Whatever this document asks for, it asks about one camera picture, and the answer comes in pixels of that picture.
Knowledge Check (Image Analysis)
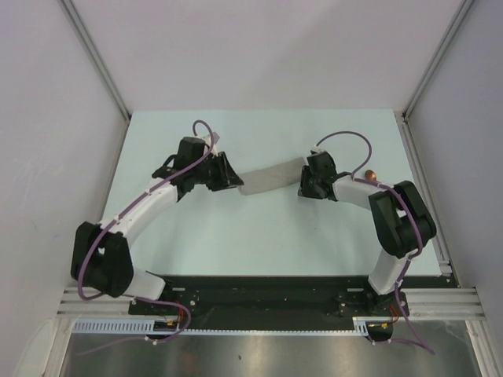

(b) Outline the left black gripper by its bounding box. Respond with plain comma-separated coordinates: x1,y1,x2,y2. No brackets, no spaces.
192,152,244,192

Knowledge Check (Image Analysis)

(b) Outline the grey cloth napkin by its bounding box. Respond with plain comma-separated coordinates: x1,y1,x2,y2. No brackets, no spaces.
238,157,306,196

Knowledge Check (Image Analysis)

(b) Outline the copper spoon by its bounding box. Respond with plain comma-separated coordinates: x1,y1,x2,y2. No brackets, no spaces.
364,170,378,181

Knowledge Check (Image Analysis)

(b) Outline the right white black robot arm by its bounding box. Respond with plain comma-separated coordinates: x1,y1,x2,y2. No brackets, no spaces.
298,151,437,315

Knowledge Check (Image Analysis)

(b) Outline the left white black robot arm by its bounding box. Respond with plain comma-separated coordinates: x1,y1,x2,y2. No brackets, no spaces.
71,137,244,314

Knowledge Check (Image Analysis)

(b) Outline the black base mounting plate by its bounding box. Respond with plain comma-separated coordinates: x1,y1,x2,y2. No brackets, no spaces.
128,276,454,334

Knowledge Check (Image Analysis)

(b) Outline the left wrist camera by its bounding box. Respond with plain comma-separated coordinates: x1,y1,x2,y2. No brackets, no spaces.
200,132,220,145

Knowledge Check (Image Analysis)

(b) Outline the aluminium frame rail right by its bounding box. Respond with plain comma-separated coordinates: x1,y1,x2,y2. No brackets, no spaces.
394,112,454,276

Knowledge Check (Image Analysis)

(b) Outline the aluminium frame rail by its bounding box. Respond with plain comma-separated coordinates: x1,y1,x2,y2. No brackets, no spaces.
57,287,131,319
394,112,454,276

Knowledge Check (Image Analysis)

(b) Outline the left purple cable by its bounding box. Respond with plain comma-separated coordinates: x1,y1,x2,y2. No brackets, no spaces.
76,119,221,357

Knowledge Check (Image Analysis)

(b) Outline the purple cable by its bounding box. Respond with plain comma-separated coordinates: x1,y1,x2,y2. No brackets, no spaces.
76,119,221,357
314,131,436,356

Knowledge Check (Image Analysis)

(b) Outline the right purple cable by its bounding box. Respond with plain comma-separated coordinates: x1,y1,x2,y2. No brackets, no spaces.
314,131,436,356

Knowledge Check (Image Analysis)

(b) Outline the white slotted cable duct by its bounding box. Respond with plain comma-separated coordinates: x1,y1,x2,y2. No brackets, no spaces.
72,317,370,337

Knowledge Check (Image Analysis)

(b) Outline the aluminium frame rail left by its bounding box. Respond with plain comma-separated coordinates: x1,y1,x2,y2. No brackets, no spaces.
57,287,131,319

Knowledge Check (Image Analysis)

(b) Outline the aluminium frame post left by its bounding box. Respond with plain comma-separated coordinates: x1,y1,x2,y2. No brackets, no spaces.
57,0,132,124

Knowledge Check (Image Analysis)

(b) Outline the aluminium frame post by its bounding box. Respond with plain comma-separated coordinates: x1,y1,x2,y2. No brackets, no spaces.
57,0,132,124
401,0,478,120

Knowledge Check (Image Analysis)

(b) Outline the aluminium frame post right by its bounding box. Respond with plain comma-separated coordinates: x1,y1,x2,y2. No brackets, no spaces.
401,0,478,120

